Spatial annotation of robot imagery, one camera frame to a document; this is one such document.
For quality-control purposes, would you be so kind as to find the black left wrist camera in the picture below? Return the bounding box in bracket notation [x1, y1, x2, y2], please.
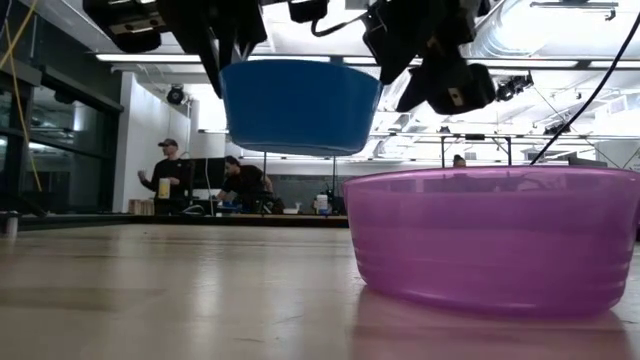
[287, 0, 330, 24]

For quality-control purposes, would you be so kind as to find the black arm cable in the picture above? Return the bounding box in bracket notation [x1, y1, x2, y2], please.
[529, 12, 640, 166]
[309, 12, 374, 39]

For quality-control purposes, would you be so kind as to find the white cylindrical post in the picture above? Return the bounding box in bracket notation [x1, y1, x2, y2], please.
[0, 210, 20, 240]

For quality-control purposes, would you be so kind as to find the black metal rack frame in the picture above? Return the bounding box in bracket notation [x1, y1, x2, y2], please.
[198, 127, 514, 201]

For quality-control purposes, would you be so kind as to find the ceiling light rail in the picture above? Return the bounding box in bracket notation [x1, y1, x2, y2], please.
[529, 0, 620, 21]

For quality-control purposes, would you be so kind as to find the yellow extension cable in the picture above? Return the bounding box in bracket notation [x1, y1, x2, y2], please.
[2, 19, 44, 194]
[0, 0, 39, 70]

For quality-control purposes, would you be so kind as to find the black aluminium table frame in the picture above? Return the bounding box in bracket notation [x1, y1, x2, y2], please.
[0, 212, 350, 231]

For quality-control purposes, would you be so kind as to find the black ceiling spotlight cluster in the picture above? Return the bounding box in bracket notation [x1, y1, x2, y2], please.
[494, 72, 535, 104]

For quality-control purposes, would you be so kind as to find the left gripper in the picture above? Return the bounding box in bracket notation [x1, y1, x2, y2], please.
[82, 0, 269, 99]

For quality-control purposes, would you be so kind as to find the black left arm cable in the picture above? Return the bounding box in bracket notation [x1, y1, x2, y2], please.
[309, 12, 374, 39]

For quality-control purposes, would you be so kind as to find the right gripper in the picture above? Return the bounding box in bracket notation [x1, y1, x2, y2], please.
[362, 0, 496, 115]

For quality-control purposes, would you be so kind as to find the black computer monitor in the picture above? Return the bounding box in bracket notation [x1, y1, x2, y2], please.
[192, 157, 226, 191]

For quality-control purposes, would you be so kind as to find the wooden crate stack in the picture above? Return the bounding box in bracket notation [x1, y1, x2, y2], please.
[127, 198, 157, 216]

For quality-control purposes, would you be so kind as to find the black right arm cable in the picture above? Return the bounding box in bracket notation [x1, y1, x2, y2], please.
[529, 12, 640, 166]

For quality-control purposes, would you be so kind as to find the blue plastic bowl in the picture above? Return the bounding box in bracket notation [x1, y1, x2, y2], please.
[219, 59, 384, 157]

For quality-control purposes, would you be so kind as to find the silver ventilation duct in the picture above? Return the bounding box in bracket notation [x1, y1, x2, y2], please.
[464, 0, 556, 66]

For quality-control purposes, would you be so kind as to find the pink translucent plastic bowl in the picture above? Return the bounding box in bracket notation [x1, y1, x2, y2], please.
[341, 166, 640, 317]

